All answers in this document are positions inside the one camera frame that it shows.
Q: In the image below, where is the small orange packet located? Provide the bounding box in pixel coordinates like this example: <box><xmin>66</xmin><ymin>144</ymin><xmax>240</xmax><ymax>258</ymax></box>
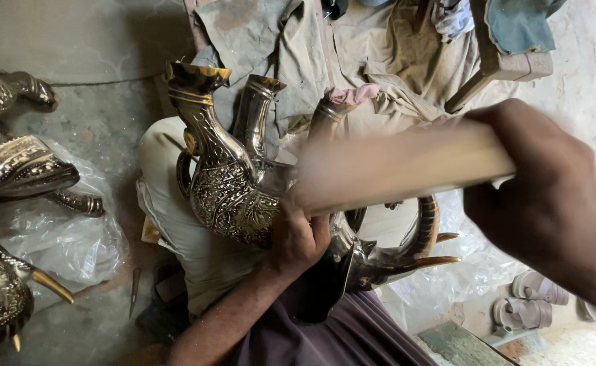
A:
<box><xmin>141</xmin><ymin>218</ymin><xmax>162</xmax><ymax>244</ymax></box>

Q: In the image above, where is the blue cloth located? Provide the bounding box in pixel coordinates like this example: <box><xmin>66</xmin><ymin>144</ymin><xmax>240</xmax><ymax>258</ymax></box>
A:
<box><xmin>485</xmin><ymin>0</ymin><xmax>568</xmax><ymax>56</ymax></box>

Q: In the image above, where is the wooden stick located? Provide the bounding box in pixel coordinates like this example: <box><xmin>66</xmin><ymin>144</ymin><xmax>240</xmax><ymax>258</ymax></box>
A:
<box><xmin>292</xmin><ymin>119</ymin><xmax>517</xmax><ymax>218</ymax></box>

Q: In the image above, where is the green wooden board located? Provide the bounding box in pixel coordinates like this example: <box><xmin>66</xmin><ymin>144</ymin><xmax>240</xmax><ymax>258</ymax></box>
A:
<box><xmin>416</xmin><ymin>322</ymin><xmax>514</xmax><ymax>366</ymax></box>

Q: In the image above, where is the wooden stool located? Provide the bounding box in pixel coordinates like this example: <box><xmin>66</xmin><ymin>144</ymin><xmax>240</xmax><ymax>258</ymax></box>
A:
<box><xmin>444</xmin><ymin>0</ymin><xmax>555</xmax><ymax>114</ymax></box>

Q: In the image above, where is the clear plastic sheet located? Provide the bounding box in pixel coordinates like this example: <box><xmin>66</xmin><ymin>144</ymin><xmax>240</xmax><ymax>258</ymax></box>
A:
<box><xmin>378</xmin><ymin>189</ymin><xmax>535</xmax><ymax>333</ymax></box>

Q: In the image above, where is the white striped cloth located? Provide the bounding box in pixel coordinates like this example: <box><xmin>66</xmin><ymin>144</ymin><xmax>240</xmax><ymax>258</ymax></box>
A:
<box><xmin>430</xmin><ymin>0</ymin><xmax>476</xmax><ymax>42</ymax></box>

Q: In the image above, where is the white sandal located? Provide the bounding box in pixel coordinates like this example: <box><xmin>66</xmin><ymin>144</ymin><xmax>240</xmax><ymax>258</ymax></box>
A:
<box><xmin>511</xmin><ymin>269</ymin><xmax>570</xmax><ymax>307</ymax></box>
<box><xmin>491</xmin><ymin>297</ymin><xmax>554</xmax><ymax>331</ymax></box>

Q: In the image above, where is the grey floor mat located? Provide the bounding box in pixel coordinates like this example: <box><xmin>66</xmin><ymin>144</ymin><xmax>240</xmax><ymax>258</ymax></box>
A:
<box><xmin>0</xmin><ymin>0</ymin><xmax>198</xmax><ymax>86</ymax></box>

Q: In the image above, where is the person's right hand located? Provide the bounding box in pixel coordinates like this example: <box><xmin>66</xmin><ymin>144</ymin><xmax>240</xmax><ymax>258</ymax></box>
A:
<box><xmin>463</xmin><ymin>99</ymin><xmax>596</xmax><ymax>302</ymax></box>

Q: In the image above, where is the pink cloth scrap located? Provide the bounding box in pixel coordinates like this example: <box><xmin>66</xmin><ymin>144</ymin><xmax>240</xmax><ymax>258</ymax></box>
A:
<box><xmin>323</xmin><ymin>83</ymin><xmax>381</xmax><ymax>106</ymax></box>

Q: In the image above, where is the person's purple shirt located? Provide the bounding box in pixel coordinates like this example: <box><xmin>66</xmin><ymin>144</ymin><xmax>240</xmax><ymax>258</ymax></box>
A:
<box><xmin>232</xmin><ymin>285</ymin><xmax>438</xmax><ymax>366</ymax></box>

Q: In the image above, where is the black object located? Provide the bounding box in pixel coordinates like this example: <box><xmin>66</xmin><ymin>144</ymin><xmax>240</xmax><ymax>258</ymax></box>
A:
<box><xmin>322</xmin><ymin>0</ymin><xmax>351</xmax><ymax>21</ymax></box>

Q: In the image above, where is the clear plastic bag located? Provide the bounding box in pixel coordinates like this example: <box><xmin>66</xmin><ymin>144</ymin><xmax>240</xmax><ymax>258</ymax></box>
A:
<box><xmin>0</xmin><ymin>137</ymin><xmax>131</xmax><ymax>286</ymax></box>

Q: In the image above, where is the person's left hand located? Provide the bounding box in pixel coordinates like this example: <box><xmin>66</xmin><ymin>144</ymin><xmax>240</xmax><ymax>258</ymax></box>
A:
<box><xmin>266</xmin><ymin>199</ymin><xmax>332</xmax><ymax>279</ymax></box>

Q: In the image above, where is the metal chisel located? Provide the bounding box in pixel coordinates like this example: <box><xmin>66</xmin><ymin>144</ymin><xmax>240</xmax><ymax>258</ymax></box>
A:
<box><xmin>128</xmin><ymin>267</ymin><xmax>142</xmax><ymax>320</ymax></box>

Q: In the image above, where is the person's beige trouser leg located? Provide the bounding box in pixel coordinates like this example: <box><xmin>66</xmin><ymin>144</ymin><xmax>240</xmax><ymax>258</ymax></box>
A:
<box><xmin>135</xmin><ymin>116</ymin><xmax>291</xmax><ymax>318</ymax></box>

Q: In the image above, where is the beige dusty cloth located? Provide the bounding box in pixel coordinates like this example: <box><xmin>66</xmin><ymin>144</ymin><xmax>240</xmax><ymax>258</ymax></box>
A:
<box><xmin>191</xmin><ymin>0</ymin><xmax>483</xmax><ymax>153</ymax></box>

